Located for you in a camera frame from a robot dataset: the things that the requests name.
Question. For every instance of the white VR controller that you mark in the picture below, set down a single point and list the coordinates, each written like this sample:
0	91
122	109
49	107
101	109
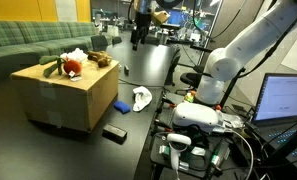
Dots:
178	140

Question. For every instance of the red plush with green leaves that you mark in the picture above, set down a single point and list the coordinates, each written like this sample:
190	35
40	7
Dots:
73	66

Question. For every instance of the white plastic bag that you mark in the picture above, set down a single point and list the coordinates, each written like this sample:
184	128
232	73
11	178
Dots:
76	55

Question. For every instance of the white VR headset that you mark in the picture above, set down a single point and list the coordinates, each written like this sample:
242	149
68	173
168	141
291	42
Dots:
194	116

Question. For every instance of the small black object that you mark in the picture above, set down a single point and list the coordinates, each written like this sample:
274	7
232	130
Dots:
126	69

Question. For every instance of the clear plastic bag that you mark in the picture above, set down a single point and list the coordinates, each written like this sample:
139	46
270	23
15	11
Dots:
233	120

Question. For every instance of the green plaid sofa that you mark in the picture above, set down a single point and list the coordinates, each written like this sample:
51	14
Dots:
28	38

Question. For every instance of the small yellow green bottle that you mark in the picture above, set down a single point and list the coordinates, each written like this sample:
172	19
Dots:
189	97

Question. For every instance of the large cardboard box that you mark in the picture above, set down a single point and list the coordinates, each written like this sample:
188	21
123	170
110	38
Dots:
71	100

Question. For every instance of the black handheld tool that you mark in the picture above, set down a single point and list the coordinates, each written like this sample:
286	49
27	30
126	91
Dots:
218	155

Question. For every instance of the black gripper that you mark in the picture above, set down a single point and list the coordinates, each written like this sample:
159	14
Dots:
143	21

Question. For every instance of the black rectangular block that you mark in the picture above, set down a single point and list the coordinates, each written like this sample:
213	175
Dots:
114	131

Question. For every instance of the white towel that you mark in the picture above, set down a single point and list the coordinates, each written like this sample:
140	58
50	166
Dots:
142	98

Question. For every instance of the open black laptop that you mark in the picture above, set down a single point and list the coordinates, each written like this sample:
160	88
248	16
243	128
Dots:
283	98

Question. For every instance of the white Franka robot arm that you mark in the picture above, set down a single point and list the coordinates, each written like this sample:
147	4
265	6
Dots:
241	46

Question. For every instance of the black metal pole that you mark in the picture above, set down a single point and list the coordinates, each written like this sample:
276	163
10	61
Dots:
228	91

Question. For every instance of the blue bean bag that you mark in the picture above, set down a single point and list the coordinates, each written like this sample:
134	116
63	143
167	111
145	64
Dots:
122	106

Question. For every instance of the brown plush toy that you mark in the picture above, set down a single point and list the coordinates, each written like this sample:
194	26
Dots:
101	58

